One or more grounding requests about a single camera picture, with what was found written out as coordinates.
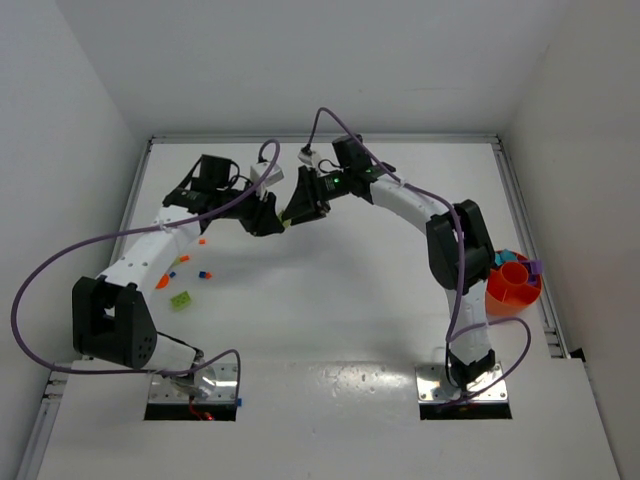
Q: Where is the light green lego brick low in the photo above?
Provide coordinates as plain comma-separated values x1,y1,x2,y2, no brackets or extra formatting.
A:
169,291,192,311

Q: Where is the large teal lego brick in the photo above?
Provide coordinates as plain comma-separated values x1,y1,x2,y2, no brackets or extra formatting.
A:
495,249,519,267

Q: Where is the purple stepped lego brick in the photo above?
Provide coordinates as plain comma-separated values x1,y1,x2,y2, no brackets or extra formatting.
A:
523,259,543,276

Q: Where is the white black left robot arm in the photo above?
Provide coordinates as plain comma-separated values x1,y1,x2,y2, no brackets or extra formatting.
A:
72,155,284,377

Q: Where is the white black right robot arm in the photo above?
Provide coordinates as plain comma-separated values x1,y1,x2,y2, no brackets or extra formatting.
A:
282,135,496,390

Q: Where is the orange round lego piece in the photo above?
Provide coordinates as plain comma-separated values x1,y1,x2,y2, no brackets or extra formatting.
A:
156,274,170,289

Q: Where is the orange divided round container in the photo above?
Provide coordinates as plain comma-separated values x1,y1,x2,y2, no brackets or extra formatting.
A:
485,252,543,317

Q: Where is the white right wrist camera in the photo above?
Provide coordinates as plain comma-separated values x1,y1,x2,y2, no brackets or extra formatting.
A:
297,144,322,170

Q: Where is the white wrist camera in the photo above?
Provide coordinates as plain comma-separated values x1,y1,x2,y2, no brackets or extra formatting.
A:
249,162,284,196
297,144,322,170

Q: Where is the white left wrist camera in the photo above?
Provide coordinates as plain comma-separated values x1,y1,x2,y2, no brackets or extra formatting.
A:
249,162,284,196

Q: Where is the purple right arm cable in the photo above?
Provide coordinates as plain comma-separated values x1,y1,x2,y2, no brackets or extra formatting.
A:
298,106,532,406

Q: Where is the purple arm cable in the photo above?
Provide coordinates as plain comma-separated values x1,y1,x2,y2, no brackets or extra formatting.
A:
9,138,281,396
298,106,532,406

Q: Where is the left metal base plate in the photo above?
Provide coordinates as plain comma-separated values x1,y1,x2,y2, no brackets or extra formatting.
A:
147,363,238,406

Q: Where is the metal base plate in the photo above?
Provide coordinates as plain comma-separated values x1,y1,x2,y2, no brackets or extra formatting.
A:
147,363,238,406
415,362,509,406

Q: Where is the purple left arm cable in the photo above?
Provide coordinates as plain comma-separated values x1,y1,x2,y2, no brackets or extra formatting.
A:
9,138,281,396

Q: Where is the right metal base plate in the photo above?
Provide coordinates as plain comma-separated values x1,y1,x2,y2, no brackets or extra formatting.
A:
415,362,509,406

